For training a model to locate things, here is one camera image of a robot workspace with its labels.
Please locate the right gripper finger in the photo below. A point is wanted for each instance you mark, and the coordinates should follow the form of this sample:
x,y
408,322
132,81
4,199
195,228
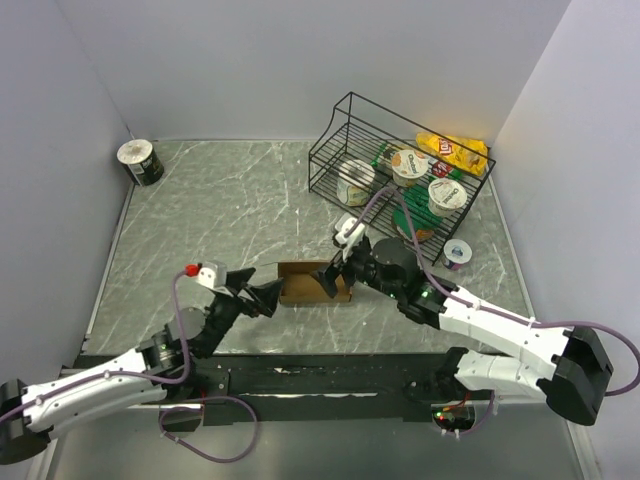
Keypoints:
x,y
350,271
326,276

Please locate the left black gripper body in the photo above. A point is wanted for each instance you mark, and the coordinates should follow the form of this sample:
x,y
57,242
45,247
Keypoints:
x,y
223,311

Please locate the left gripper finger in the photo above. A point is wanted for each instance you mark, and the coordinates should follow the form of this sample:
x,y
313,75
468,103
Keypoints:
x,y
264,298
237,280

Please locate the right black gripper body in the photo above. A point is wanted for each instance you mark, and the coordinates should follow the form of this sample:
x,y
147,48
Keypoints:
x,y
388,287

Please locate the brown cardboard box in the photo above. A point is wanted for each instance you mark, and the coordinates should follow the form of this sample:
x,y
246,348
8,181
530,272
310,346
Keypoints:
x,y
300,288

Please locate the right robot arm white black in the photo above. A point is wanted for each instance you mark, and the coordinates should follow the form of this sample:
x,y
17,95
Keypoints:
x,y
565,367

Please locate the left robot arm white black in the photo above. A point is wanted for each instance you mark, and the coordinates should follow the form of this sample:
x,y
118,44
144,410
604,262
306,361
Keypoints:
x,y
34,414

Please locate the green snack package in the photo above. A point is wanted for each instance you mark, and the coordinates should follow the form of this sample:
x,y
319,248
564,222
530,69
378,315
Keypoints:
x,y
424,221

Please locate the small blue white cup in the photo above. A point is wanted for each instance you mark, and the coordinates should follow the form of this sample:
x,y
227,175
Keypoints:
x,y
456,253

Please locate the wrapped toilet paper roll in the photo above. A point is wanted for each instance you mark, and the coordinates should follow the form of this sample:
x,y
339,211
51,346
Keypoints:
x,y
354,182

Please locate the yogurt cup lower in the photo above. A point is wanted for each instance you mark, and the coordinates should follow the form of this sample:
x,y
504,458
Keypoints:
x,y
446,196

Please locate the yogurt cup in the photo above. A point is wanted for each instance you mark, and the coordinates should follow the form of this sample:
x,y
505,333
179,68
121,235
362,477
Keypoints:
x,y
446,196
408,166

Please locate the yogurt cup upper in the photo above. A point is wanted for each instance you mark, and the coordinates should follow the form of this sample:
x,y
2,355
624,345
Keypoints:
x,y
408,166

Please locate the red green snack packet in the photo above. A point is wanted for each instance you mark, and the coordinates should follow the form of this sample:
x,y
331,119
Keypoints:
x,y
437,168

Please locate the yellow chips bag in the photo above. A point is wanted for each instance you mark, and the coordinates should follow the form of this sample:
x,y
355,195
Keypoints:
x,y
467,154

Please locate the black chip can white lid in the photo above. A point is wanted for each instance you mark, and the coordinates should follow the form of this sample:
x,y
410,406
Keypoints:
x,y
140,161

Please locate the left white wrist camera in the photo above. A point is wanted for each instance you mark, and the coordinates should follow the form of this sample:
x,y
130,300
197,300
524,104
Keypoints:
x,y
211,275

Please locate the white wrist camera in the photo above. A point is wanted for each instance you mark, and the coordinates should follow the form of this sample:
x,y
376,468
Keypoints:
x,y
211,275
348,231

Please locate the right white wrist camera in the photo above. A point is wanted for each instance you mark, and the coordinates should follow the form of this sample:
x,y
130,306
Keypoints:
x,y
348,231

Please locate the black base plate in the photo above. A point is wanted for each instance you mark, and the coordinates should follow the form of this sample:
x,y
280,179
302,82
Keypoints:
x,y
315,387

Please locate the black wire basket rack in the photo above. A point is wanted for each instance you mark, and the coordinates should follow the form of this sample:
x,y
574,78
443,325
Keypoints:
x,y
358,126

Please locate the aluminium rail frame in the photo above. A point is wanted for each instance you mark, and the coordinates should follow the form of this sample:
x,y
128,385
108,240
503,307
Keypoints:
x,y
521,441

